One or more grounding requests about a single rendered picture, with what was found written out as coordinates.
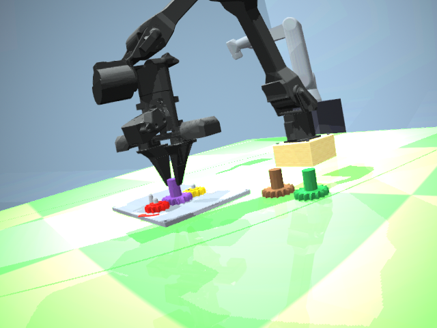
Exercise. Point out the green gear with hub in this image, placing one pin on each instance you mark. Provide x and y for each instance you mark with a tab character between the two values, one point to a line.
311	190

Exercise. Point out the yellow gear with black stripe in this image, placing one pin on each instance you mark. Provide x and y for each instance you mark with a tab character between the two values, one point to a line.
196	192

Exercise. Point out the red gear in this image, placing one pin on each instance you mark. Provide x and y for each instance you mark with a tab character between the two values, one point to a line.
156	208

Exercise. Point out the orange-brown gear with cylindrical hub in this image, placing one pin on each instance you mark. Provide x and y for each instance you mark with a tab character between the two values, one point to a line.
278	188

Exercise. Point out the purple gear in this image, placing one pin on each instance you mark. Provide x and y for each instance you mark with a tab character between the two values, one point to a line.
176	195

